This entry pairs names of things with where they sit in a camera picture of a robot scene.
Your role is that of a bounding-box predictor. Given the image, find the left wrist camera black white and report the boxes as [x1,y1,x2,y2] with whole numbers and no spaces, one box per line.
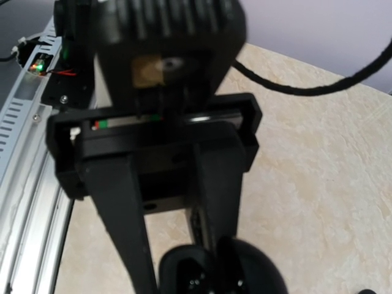
[89,1,247,116]

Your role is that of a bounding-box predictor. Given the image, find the front aluminium rail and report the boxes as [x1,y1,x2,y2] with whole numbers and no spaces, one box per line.
[0,18,74,294]

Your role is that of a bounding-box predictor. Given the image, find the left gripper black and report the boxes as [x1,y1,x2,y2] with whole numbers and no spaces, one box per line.
[47,93,262,293]

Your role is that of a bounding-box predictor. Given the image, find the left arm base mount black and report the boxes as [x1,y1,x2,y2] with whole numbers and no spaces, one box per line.
[40,0,94,110]

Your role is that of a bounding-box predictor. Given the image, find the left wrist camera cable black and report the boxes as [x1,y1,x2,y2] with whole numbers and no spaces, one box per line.
[234,38,392,97]

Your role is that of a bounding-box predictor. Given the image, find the black round earbud case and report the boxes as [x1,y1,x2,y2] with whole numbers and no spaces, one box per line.
[159,237,288,293]

